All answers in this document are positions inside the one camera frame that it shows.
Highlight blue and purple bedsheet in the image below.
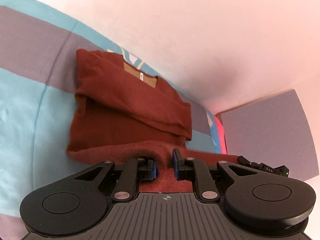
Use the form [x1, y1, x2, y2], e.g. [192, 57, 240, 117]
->
[0, 0, 223, 240]

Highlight pink pillow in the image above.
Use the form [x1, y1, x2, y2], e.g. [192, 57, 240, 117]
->
[214, 116, 227, 155]

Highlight grey padded headboard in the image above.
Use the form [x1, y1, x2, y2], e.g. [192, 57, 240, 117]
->
[221, 89, 319, 181]

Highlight dark red knit sweater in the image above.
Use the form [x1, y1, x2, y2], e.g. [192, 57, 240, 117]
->
[67, 49, 238, 192]

